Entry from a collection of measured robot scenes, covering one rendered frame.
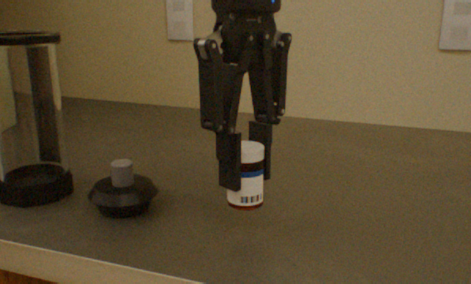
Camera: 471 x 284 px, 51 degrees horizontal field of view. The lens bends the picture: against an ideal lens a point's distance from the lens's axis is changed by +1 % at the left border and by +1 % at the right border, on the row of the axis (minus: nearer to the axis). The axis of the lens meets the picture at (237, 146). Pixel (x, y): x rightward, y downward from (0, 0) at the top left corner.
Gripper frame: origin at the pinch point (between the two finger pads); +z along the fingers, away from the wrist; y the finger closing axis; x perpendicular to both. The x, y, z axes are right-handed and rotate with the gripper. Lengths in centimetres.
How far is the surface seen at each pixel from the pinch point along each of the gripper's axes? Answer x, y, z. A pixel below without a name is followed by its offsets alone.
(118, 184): -14.6, 8.4, 5.3
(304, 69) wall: -31, -52, -2
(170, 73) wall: -63, -38, 2
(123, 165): -14.3, 7.7, 2.7
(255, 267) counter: 7.1, 5.7, 9.3
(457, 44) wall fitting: -2, -64, -8
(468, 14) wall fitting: -1, -65, -14
